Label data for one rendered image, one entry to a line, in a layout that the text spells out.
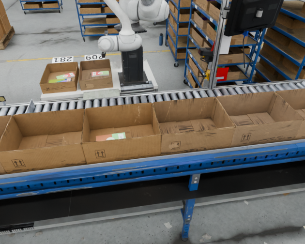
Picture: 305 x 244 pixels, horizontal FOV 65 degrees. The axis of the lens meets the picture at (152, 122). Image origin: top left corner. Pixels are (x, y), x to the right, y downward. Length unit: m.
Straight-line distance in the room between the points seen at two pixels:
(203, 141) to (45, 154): 0.79
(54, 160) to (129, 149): 0.38
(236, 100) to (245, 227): 1.07
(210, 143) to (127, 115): 0.51
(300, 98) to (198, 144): 0.84
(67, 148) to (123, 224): 1.05
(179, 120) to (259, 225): 1.15
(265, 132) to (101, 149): 0.88
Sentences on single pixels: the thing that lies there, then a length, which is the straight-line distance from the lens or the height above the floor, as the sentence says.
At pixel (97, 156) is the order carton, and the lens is 1.27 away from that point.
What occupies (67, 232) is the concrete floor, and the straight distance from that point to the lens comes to 2.17.
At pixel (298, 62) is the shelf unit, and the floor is 0.74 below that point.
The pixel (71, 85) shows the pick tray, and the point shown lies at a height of 0.81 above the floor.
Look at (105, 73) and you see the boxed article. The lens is 2.38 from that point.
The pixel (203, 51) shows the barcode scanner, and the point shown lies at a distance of 2.05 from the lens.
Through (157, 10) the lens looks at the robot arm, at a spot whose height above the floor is 1.39.
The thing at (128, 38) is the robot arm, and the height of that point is 1.29.
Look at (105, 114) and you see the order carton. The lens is 1.45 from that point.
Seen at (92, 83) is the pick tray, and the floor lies 0.81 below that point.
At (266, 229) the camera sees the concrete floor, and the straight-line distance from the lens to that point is 2.27.
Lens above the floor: 1.86
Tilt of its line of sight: 39 degrees down
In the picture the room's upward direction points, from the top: straight up
